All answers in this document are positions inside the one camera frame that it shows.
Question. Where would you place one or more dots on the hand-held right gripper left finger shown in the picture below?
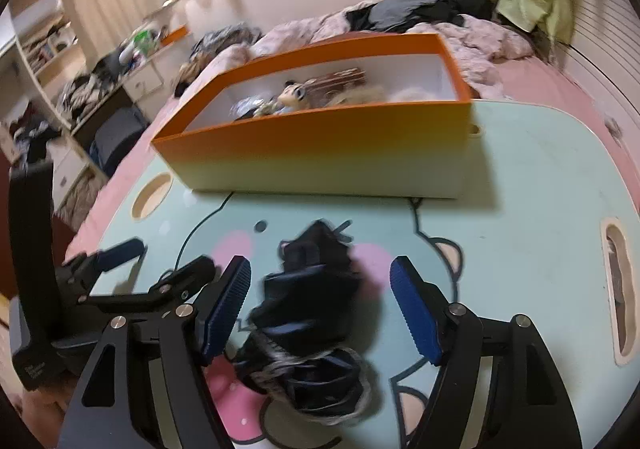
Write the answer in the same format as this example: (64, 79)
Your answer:
(225, 309)

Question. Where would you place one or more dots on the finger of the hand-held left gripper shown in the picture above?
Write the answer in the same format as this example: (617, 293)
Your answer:
(190, 274)
(120, 251)

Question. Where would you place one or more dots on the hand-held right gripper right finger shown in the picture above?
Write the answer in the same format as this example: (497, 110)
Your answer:
(415, 314)

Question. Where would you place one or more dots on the orange cardboard box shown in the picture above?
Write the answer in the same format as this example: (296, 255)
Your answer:
(325, 149)

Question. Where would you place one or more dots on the big-headed plush doll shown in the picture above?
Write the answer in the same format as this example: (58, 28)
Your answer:
(292, 95)

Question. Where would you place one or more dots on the white fur pom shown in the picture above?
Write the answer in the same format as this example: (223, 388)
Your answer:
(407, 94)

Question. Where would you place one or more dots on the beige fur pom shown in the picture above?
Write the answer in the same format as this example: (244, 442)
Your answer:
(357, 96)

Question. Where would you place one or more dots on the dark pouch with red pattern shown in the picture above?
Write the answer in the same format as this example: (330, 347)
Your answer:
(335, 81)

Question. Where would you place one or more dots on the dark blue chair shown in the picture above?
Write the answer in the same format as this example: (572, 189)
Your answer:
(117, 139)

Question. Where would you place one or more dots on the clothes heap on desk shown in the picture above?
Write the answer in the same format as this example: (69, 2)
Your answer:
(85, 91)

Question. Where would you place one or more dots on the white desk with drawers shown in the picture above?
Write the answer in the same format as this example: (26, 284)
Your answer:
(145, 76)

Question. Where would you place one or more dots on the shiny grey small item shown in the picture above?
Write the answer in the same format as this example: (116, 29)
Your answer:
(247, 106)

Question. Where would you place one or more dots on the green and white bottle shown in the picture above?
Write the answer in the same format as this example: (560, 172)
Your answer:
(144, 41)

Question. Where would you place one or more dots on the small orange box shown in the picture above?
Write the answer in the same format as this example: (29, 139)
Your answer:
(176, 35)

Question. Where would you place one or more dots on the pink bed sheet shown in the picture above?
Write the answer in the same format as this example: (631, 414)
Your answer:
(550, 84)

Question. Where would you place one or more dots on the pink fluffy blanket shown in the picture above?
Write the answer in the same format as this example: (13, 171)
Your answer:
(480, 44)

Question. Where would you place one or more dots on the white slatted panel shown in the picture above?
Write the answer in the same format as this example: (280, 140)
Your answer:
(600, 29)

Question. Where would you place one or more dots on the white wall shelf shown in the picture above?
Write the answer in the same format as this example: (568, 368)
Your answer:
(45, 54)

